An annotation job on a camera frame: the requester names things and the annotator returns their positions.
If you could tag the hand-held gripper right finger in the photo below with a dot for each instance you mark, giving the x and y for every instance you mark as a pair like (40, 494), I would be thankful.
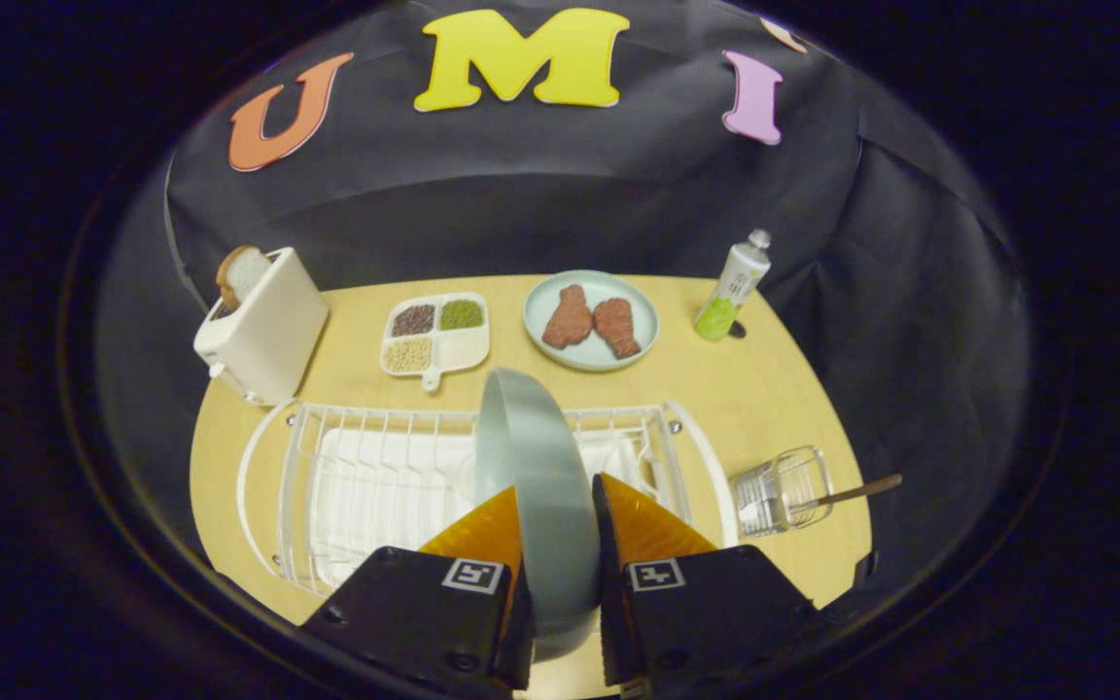
(611, 632)

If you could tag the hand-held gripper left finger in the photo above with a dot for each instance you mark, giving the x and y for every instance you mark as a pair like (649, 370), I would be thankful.
(517, 642)

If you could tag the grey-green plate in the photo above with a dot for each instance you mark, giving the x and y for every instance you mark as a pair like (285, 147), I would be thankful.
(545, 486)

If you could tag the round pale green dish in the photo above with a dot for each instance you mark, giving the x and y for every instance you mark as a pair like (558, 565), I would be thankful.
(594, 358)

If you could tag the white drip tray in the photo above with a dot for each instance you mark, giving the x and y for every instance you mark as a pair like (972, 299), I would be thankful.
(375, 506)

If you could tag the black table clamp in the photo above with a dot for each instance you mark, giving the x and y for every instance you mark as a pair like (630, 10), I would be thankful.
(866, 569)

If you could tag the white divided tray with grains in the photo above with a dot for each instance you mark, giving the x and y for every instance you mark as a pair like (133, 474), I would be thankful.
(468, 348)

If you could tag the brown fried meat piece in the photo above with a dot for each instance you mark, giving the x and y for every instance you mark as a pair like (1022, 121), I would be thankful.
(568, 321)
(616, 326)

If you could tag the green and white drink bottle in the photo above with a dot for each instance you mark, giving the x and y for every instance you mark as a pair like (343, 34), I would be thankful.
(730, 292)

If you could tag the white toaster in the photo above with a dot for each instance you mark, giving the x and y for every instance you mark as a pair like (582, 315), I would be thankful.
(268, 331)

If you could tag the black backdrop cloth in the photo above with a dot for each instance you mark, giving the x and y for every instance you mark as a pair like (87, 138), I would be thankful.
(521, 194)

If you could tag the bread slice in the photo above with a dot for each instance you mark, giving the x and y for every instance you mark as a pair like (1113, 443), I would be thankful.
(244, 272)

